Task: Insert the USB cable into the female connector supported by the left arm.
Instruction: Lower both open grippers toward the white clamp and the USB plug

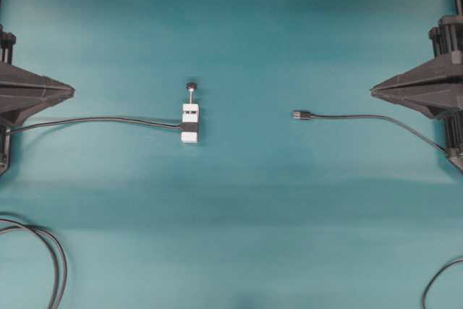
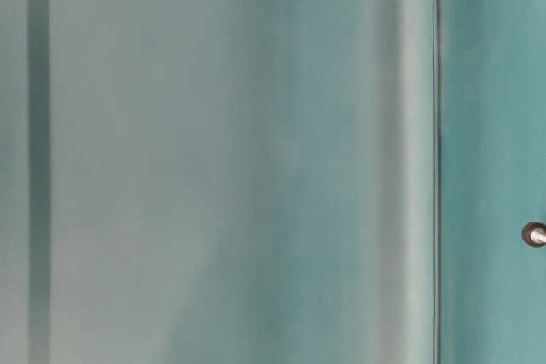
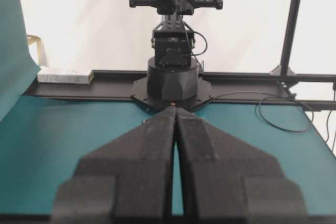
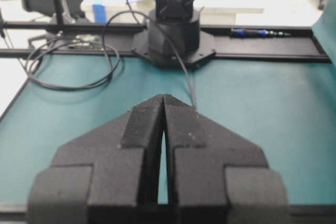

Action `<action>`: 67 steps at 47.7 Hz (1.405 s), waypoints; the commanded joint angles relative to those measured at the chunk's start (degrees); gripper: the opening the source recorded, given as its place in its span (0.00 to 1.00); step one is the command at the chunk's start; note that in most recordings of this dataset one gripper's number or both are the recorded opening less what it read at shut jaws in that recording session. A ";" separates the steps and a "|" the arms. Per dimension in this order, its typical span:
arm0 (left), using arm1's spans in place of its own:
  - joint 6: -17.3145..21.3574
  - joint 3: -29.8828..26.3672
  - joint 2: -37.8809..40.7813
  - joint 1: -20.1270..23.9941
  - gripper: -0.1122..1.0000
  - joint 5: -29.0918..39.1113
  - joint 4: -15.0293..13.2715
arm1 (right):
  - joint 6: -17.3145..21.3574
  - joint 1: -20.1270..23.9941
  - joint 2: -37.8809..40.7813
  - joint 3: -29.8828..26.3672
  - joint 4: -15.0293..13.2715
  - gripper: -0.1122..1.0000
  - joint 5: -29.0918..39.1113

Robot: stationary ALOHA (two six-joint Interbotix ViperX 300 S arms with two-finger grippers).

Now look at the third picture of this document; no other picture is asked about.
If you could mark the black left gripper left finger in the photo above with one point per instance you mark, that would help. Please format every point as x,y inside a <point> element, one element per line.
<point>128,180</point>

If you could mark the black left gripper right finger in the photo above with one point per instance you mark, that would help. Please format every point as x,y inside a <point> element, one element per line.
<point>226,180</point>

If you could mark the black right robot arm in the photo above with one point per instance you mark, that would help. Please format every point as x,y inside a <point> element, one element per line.
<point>174,75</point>

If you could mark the white rectangular box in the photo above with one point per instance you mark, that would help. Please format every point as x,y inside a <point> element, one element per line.
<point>64,76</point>

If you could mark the beige chair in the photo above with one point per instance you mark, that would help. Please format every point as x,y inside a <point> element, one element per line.
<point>37,50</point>

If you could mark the teal backdrop sheet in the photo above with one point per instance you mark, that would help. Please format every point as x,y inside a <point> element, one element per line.
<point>18,70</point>

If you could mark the black aluminium frame rail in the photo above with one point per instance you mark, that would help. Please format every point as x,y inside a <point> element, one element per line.
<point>217,87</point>

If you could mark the black vertical frame post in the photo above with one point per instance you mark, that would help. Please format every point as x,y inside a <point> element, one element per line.
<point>289,36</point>

